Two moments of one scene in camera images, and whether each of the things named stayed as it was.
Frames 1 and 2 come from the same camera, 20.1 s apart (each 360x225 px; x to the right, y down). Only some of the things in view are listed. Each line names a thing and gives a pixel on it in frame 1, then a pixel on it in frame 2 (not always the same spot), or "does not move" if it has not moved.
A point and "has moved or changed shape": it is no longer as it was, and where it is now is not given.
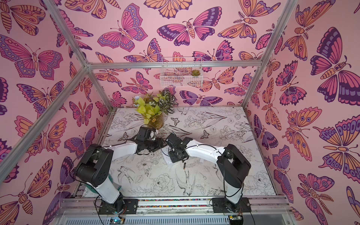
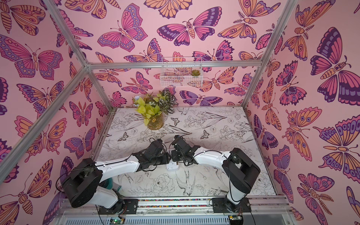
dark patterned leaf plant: x=166 y=102 does not move
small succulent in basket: x=195 y=72 does not move
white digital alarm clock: x=166 y=154 has moved or changed shape
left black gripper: x=159 y=144 -> x=166 y=160
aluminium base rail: x=179 y=210 does not move
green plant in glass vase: x=149 y=107 does not move
